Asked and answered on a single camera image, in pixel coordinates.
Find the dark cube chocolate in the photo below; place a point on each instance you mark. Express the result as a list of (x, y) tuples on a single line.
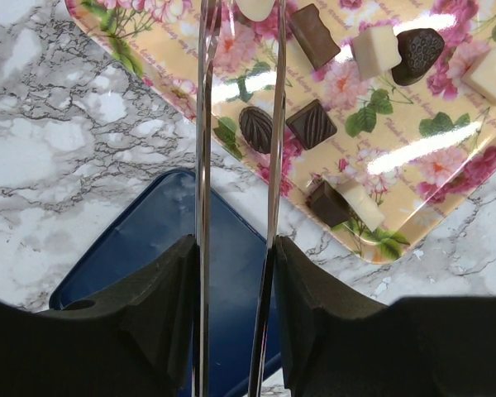
[(328, 205)]

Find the milk brown bar chocolate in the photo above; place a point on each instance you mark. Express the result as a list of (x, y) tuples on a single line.
[(313, 36)]

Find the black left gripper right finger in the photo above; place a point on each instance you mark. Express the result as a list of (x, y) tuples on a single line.
[(337, 342)]

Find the dark heart chocolate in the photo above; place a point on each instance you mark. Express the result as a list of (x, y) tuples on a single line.
[(419, 50)]

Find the dark square ridged chocolate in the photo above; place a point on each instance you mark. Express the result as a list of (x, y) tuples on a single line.
[(311, 125)]

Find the blue box lid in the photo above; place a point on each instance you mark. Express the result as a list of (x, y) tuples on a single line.
[(156, 219)]

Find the floral serving tray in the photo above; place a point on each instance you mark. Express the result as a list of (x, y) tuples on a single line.
[(419, 150)]

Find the dark leaf oval chocolate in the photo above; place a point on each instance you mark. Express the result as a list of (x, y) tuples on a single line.
[(256, 128)]

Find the white cube chocolate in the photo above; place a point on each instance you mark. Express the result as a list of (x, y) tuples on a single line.
[(375, 51)]

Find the white heart chocolate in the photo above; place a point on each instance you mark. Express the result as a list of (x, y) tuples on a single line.
[(255, 10)]

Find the white rectangular chocolate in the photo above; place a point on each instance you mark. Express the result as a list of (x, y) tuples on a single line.
[(481, 76)]

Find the white block chocolate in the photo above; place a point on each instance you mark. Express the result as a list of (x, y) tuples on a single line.
[(367, 210)]

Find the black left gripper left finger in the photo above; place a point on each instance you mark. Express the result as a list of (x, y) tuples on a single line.
[(129, 339)]

